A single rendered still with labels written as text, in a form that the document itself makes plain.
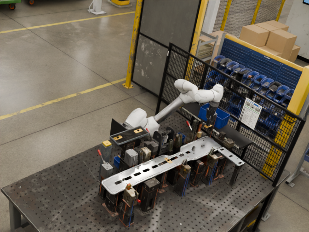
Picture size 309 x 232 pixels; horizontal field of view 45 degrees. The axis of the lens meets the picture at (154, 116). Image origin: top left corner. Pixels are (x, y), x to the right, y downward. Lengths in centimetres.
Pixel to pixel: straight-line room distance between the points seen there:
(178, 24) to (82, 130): 208
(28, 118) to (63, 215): 260
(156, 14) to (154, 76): 100
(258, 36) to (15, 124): 469
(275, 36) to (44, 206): 577
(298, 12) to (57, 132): 668
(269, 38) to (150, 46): 277
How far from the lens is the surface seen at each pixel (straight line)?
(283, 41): 777
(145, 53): 623
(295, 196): 539
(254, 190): 404
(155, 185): 323
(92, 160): 388
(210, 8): 772
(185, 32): 558
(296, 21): 999
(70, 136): 536
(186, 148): 376
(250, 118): 406
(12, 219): 382
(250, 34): 765
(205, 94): 339
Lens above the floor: 320
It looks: 32 degrees down
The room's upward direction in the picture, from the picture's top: 11 degrees clockwise
